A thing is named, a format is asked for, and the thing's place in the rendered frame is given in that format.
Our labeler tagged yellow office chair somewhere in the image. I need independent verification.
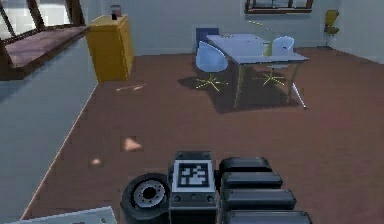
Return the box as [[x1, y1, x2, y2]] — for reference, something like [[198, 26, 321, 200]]
[[323, 9, 341, 48]]

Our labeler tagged white shell chair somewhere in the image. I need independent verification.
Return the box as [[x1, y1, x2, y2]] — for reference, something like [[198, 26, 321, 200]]
[[253, 35, 296, 87]]

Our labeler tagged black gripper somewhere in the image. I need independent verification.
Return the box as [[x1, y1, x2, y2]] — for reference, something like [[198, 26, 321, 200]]
[[120, 172, 172, 224]]

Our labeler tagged yellow cabinet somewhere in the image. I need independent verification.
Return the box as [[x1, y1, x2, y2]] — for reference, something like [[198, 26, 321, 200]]
[[85, 13, 136, 84]]

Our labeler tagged dark blue chair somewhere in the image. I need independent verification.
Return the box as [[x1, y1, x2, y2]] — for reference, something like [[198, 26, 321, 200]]
[[195, 27, 220, 52]]

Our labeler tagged brown framed wall window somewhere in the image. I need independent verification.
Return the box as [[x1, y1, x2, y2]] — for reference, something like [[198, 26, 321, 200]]
[[244, 0, 314, 15]]

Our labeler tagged pale blue shell chair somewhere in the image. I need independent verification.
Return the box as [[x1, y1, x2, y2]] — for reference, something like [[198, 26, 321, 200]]
[[194, 40, 230, 92]]

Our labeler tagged pale grey flat slab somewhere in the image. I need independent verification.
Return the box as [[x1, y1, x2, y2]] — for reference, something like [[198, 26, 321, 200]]
[[6, 205, 118, 224]]

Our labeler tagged dark red cup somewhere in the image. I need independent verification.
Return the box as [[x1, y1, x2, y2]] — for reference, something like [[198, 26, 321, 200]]
[[110, 4, 122, 21]]

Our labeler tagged pale blue table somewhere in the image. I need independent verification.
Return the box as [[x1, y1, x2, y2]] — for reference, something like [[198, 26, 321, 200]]
[[205, 33, 310, 110]]

